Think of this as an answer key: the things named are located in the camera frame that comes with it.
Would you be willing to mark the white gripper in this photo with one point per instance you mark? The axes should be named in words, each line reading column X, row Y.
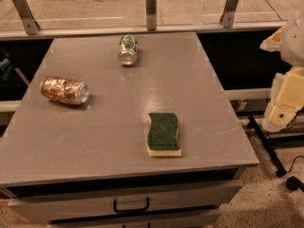
column 294, row 45

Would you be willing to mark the right metal railing bracket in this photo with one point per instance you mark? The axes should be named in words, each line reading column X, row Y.
column 228, row 15

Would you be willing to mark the middle metal railing bracket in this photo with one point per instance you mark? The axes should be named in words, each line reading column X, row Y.
column 151, row 14

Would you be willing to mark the left metal railing bracket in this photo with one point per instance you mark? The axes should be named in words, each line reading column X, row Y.
column 30, row 25

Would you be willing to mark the black upper drawer handle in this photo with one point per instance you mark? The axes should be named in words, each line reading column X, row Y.
column 131, row 206

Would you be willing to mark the grey drawer cabinet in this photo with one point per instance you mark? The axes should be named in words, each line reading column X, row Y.
column 65, row 164

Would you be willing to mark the green soda can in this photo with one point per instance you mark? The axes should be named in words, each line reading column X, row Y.
column 128, row 50

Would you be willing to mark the green and yellow sponge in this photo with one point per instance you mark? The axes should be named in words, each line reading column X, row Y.
column 162, row 138

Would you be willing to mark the black metal stand base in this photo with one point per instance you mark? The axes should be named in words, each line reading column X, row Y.
column 270, row 145

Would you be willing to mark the brown crumpled soda can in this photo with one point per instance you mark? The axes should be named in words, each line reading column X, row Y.
column 64, row 90

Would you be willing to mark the metal railing bracket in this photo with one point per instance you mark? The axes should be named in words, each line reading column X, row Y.
column 228, row 15
column 30, row 25
column 151, row 14

